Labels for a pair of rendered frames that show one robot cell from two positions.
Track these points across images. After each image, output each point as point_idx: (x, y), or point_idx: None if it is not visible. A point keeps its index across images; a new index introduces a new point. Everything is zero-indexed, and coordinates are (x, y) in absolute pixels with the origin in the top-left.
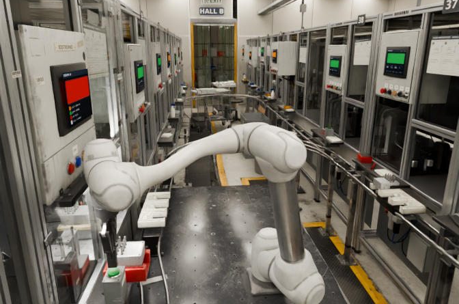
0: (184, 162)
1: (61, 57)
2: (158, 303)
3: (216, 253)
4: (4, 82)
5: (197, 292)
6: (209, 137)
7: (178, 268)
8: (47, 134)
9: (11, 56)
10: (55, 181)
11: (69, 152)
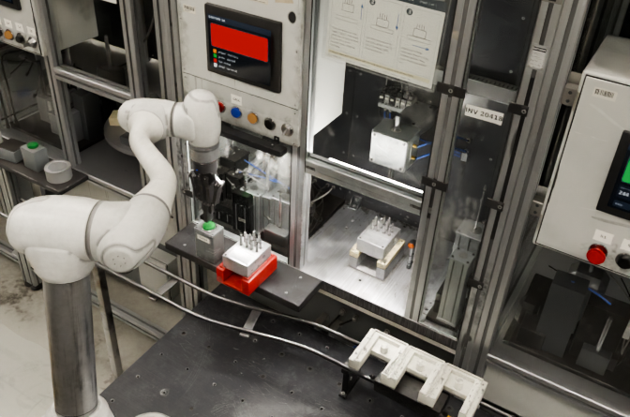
0: (137, 156)
1: (230, 0)
2: (247, 352)
3: None
4: None
5: (229, 395)
6: (157, 177)
7: (293, 400)
8: (190, 55)
9: None
10: None
11: (224, 94)
